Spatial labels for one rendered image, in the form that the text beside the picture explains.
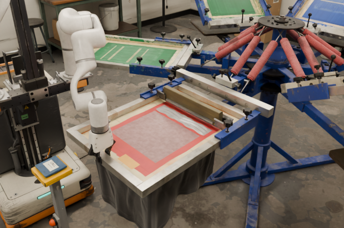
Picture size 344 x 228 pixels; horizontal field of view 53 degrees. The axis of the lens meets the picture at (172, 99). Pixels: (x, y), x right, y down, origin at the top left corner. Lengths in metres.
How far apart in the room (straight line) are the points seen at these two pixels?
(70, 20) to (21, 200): 1.37
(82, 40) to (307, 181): 2.23
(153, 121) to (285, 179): 1.54
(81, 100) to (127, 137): 0.37
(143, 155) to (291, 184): 1.68
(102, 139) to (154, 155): 0.26
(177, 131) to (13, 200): 1.27
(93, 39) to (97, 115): 0.32
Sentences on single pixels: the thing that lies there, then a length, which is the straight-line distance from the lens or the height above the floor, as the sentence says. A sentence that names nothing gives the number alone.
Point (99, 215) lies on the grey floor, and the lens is 2.67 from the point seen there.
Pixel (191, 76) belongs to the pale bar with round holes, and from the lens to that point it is 2.12.
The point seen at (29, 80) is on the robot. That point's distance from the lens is 1.90.
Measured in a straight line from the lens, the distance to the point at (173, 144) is 1.66.
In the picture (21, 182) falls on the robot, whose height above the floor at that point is 0.28.
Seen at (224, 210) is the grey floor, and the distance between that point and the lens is 2.69.
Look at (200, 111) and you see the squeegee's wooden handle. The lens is 1.80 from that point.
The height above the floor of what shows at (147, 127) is 0.95.
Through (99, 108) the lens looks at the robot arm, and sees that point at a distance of 1.39.
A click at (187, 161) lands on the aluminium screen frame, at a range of 1.51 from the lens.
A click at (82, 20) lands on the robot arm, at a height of 1.52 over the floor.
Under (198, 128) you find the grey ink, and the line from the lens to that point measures 1.77.
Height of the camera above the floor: 1.95
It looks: 29 degrees down
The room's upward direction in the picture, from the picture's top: 1 degrees clockwise
